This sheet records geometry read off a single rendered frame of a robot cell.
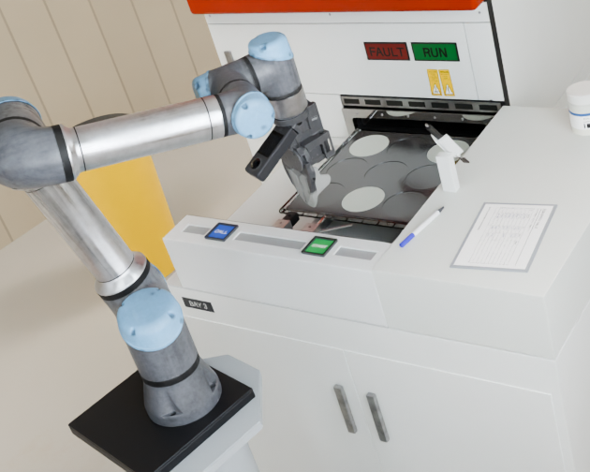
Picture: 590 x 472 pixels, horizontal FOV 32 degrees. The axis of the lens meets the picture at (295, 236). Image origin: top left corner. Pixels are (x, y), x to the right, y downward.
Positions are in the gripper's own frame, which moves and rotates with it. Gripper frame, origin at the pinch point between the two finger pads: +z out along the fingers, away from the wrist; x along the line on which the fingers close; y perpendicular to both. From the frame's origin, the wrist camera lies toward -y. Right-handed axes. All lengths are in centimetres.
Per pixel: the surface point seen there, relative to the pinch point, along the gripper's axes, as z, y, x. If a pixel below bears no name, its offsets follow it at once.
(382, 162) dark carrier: 15.9, 33.4, 21.0
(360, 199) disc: 15.8, 20.2, 13.7
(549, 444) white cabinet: 47, 9, -46
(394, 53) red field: -3, 49, 28
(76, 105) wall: 67, 47, 268
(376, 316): 21.2, -1.5, -15.4
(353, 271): 10.3, -2.2, -13.0
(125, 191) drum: 64, 20, 167
